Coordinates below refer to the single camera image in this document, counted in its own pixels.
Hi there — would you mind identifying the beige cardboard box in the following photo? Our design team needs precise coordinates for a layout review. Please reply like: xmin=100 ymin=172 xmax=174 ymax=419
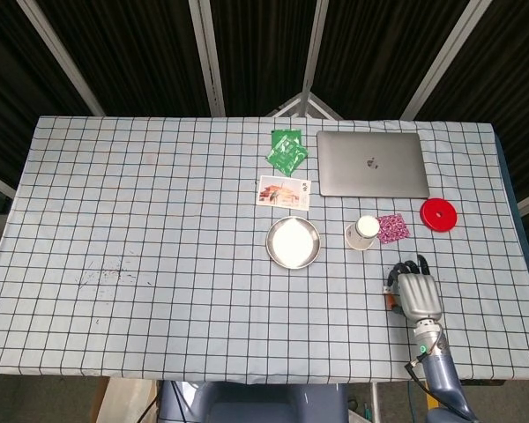
xmin=90 ymin=377 xmax=160 ymax=423

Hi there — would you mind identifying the black arm cable with plug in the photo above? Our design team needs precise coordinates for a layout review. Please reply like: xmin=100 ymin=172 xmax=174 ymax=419
xmin=404 ymin=323 xmax=446 ymax=394

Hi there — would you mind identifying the white triangular frame brace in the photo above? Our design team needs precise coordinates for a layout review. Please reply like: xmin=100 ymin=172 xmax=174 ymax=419
xmin=271 ymin=91 xmax=344 ymax=119

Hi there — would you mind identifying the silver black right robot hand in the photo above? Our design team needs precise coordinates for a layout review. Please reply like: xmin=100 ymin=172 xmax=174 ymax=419
xmin=385 ymin=254 xmax=444 ymax=325

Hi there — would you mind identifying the red round disc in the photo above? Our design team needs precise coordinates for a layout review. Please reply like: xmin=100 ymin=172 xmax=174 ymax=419
xmin=419 ymin=197 xmax=459 ymax=232

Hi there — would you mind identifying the round metal plate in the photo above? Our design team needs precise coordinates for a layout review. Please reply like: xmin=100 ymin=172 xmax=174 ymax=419
xmin=265 ymin=215 xmax=323 ymax=271

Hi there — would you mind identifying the white paper cup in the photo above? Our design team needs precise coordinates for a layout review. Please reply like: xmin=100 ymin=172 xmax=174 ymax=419
xmin=344 ymin=214 xmax=379 ymax=252

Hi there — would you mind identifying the green foil packet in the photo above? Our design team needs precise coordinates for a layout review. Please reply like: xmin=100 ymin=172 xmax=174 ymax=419
xmin=264 ymin=134 xmax=309 ymax=176
xmin=271 ymin=128 xmax=304 ymax=153

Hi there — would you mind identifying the grey closed laptop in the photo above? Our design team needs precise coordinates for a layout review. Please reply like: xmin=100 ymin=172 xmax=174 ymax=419
xmin=316 ymin=130 xmax=431 ymax=198

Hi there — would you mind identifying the dark blue table skirt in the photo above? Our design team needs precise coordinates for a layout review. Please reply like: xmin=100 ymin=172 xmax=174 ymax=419
xmin=493 ymin=131 xmax=529 ymax=384

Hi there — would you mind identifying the white metal frame post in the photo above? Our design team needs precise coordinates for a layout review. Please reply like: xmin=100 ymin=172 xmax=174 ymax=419
xmin=299 ymin=0 xmax=331 ymax=116
xmin=399 ymin=0 xmax=487 ymax=121
xmin=188 ymin=0 xmax=227 ymax=117
xmin=16 ymin=0 xmax=107 ymax=117

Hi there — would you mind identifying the thin metal table leg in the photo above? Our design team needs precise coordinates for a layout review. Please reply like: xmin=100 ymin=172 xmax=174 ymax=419
xmin=370 ymin=382 xmax=381 ymax=423

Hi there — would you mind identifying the postcard with palace picture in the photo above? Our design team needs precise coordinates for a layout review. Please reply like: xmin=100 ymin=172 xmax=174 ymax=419
xmin=257 ymin=174 xmax=313 ymax=212

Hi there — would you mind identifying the light blue checkered tablecloth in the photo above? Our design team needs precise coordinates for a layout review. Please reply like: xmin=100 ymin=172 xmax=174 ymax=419
xmin=0 ymin=115 xmax=529 ymax=385

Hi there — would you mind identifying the pink patterned square packet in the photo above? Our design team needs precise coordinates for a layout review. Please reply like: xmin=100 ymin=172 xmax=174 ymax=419
xmin=376 ymin=212 xmax=411 ymax=245

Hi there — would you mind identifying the blue-grey robot torso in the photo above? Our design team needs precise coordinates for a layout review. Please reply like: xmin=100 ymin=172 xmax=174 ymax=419
xmin=158 ymin=381 xmax=349 ymax=423

